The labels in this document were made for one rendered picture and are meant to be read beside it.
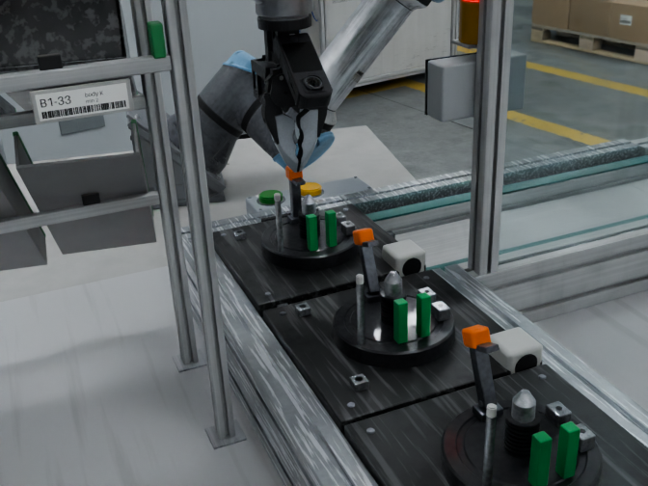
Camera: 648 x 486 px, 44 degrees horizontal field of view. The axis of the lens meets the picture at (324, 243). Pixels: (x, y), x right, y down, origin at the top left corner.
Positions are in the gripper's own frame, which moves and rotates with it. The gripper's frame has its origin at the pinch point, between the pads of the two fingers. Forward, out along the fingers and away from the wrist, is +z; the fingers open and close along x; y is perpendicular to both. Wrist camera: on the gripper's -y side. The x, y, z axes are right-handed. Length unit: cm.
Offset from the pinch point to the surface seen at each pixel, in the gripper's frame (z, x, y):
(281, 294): 11.5, 8.6, -14.0
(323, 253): 9.5, 0.6, -9.3
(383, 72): 95, -207, 386
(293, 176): 2.1, 0.5, 1.1
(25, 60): -22.7, 33.5, -19.5
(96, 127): 77, -4, 297
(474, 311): 11.5, -10.9, -28.7
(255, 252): 11.5, 7.7, -0.8
